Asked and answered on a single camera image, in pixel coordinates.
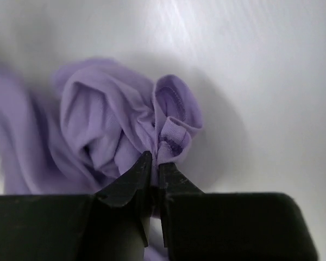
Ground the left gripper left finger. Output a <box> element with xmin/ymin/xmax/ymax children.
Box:
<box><xmin>0</xmin><ymin>152</ymin><xmax>152</xmax><ymax>260</ymax></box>

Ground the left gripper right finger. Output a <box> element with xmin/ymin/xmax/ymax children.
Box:
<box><xmin>159</xmin><ymin>163</ymin><xmax>317</xmax><ymax>261</ymax></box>

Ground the purple t shirt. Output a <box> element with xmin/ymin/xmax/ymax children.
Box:
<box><xmin>0</xmin><ymin>56</ymin><xmax>204</xmax><ymax>261</ymax></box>

